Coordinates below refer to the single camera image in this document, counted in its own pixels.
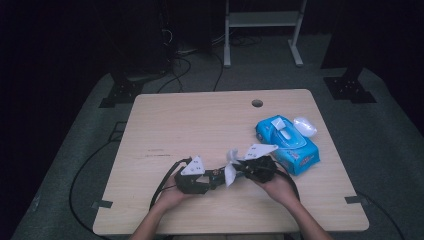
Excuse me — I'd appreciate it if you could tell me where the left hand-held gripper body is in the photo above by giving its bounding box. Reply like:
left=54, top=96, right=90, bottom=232
left=174, top=155, right=211, bottom=195

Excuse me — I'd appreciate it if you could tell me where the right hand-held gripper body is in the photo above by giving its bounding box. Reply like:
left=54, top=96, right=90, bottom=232
left=244, top=144, right=279, bottom=184

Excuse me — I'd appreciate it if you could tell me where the blue toy car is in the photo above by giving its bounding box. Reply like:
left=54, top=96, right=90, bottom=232
left=203, top=166, right=233, bottom=191

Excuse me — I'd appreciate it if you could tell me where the white wet wipe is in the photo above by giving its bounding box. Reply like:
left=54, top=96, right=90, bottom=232
left=223, top=148, right=249, bottom=188

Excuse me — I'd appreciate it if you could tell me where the blue wet wipe pack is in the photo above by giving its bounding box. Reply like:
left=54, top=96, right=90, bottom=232
left=254, top=114, right=321, bottom=176

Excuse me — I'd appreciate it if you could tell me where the person's left hand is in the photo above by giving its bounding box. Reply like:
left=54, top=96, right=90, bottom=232
left=154, top=176, right=196, bottom=213

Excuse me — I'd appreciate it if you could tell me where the person's right hand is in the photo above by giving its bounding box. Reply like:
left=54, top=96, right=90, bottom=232
left=254, top=173, right=299, bottom=209

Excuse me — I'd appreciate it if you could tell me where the grey tape strip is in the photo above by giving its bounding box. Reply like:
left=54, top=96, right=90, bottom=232
left=91, top=199, right=114, bottom=210
left=344, top=195, right=369, bottom=205

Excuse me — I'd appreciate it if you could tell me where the black stand base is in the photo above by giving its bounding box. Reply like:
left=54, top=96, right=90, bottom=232
left=323, top=63, right=378, bottom=104
left=98, top=74, right=145, bottom=109

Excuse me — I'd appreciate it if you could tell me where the white metal stand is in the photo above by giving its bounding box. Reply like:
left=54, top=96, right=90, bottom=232
left=223, top=0, right=308, bottom=69

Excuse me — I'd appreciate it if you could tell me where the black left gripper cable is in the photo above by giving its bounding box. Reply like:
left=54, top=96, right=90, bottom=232
left=148, top=156, right=194, bottom=211

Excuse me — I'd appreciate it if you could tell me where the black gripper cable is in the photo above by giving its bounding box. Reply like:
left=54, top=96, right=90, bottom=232
left=274, top=166, right=301, bottom=203
left=148, top=156, right=194, bottom=211

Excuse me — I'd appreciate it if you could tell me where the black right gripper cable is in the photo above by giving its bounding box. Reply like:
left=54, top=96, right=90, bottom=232
left=274, top=166, right=301, bottom=203

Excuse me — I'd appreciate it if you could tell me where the black floor cable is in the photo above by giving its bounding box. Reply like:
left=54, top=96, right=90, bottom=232
left=356, top=190, right=407, bottom=240
left=68, top=121, right=128, bottom=240
left=156, top=55, right=193, bottom=94
left=212, top=51, right=225, bottom=93

